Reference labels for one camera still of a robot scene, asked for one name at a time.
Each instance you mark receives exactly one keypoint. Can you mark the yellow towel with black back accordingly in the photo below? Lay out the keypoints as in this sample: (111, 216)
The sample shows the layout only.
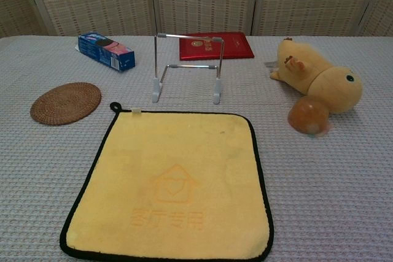
(172, 167)

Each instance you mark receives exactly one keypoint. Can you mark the red certificate book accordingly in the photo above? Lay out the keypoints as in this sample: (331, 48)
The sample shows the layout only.
(239, 47)

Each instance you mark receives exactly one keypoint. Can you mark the yellow plush duck toy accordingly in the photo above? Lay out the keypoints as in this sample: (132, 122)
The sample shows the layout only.
(334, 90)

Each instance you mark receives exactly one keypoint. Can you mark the translucent orange ball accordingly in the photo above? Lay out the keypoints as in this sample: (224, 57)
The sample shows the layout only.
(307, 114)

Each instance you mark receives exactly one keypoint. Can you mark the blue cookie box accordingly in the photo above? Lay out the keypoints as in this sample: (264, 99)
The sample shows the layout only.
(104, 51)

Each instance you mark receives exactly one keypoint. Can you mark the round woven rattan coaster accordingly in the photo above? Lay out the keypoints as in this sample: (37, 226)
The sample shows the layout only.
(66, 104)

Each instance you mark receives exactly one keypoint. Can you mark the light waffle tablecloth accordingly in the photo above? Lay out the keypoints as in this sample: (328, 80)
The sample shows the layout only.
(316, 197)

